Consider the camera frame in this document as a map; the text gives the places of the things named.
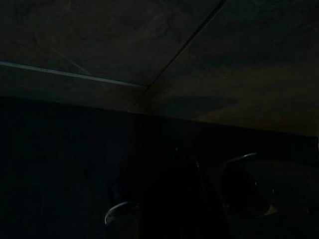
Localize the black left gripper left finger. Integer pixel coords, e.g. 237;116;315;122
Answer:
139;148;179;239

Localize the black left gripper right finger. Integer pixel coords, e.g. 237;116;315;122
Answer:
178;149;235;239

